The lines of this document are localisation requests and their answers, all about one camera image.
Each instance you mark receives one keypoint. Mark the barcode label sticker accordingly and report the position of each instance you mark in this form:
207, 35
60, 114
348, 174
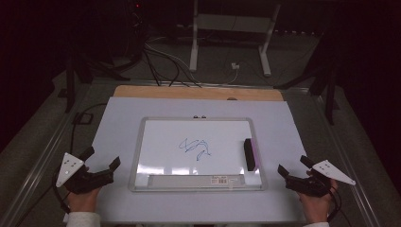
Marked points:
219, 180

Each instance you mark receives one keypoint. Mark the dark equipment rack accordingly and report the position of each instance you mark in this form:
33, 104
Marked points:
137, 25

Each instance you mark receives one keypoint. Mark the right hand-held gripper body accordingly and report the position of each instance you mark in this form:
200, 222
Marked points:
310, 186

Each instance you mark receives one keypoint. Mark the black and purple whiteboard eraser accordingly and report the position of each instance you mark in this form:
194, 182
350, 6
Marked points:
249, 154

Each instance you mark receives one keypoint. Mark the white metal stand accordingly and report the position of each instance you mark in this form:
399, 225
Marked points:
193, 47

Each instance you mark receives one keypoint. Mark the wooden table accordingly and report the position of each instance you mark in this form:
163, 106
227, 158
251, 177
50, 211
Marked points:
189, 93

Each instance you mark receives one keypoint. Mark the person's left hand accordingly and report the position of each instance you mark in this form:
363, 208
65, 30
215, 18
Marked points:
83, 201

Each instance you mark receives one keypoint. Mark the white table mat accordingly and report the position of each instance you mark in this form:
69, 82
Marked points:
119, 126

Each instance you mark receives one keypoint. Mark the white plug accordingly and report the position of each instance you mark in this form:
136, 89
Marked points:
235, 66

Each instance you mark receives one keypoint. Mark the black tripod stand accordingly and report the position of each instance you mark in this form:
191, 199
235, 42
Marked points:
71, 82
329, 94

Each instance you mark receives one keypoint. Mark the black square floor plate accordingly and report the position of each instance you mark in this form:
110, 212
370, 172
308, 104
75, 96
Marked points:
75, 118

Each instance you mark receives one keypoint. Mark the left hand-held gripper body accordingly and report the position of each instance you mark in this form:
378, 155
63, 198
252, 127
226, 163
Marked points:
80, 182

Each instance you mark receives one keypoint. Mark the metal floor rail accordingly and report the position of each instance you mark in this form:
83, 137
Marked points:
41, 157
356, 192

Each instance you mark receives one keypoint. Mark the white whiteboard with metal frame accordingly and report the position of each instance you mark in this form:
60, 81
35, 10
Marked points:
164, 148

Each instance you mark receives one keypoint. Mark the person's right hand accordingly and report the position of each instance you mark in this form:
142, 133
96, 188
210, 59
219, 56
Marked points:
315, 208

